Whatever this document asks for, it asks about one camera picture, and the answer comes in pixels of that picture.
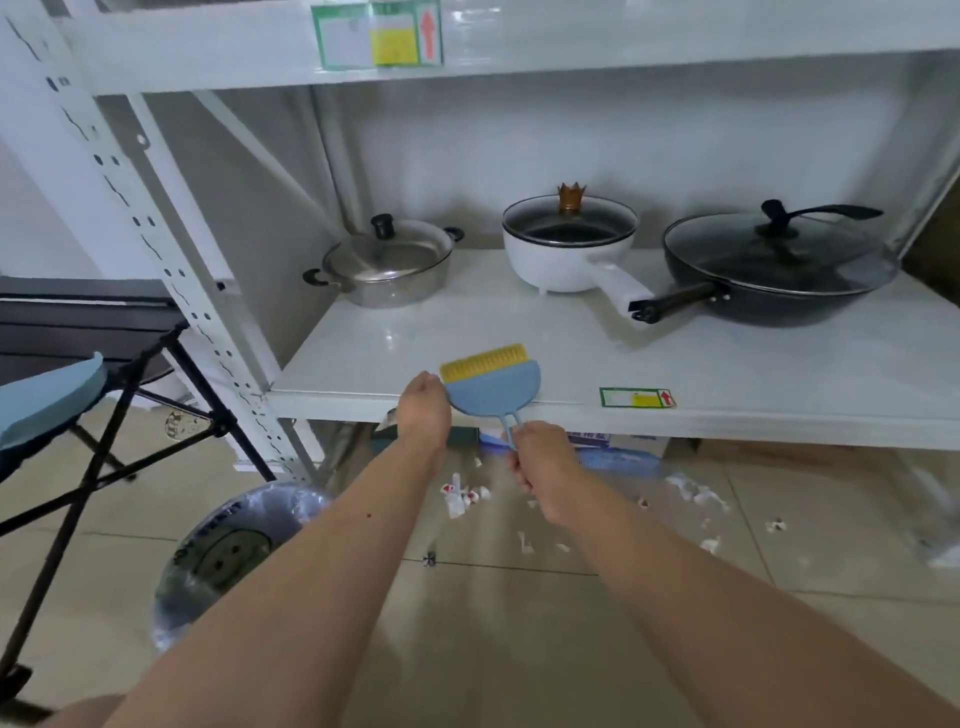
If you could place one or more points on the stainless steel pot with lid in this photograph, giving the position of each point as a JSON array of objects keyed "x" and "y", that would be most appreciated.
[{"x": 390, "y": 262}]

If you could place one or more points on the blue brush yellow bristles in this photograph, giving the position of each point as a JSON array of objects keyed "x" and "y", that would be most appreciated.
[{"x": 495, "y": 390}]

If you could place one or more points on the trash bin with plastic liner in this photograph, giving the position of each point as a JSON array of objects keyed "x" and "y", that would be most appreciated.
[{"x": 217, "y": 555}]

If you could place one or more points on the white electric pot glass lid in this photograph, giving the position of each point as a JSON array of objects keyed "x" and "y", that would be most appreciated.
[{"x": 555, "y": 262}]

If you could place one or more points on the blue plastic dustpan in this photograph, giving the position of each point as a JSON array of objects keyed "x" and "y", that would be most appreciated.
[{"x": 45, "y": 405}]

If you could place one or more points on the blue white cardboard box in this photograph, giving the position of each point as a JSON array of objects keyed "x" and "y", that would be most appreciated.
[{"x": 615, "y": 457}]

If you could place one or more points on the person's left knee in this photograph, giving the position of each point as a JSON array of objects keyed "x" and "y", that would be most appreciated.
[{"x": 82, "y": 716}]

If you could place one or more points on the flat green yellow shelf label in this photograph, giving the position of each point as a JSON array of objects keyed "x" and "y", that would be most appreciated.
[
  {"x": 352, "y": 37},
  {"x": 622, "y": 398}
]

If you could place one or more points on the person's right forearm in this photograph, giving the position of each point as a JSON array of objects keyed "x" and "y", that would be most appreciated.
[{"x": 712, "y": 622}]

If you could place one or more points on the white metal shelf rack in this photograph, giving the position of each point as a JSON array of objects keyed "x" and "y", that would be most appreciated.
[{"x": 525, "y": 352}]

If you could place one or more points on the pile of paper scraps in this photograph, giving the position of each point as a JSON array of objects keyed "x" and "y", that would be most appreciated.
[{"x": 455, "y": 502}]

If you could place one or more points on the person's left hand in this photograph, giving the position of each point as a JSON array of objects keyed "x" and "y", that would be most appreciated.
[{"x": 424, "y": 416}]

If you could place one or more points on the black frying pan with lid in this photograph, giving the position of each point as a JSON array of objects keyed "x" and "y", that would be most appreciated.
[{"x": 780, "y": 262}]

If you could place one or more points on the person's right hand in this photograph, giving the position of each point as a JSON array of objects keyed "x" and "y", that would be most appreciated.
[{"x": 551, "y": 472}]

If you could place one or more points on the person's left forearm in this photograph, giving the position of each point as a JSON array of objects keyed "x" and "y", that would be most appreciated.
[{"x": 300, "y": 600}]

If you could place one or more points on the peeling green yellow shelf label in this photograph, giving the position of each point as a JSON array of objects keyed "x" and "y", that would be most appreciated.
[{"x": 386, "y": 420}]

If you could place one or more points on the black slatted folding table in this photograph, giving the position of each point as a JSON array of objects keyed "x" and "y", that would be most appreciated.
[{"x": 75, "y": 315}]

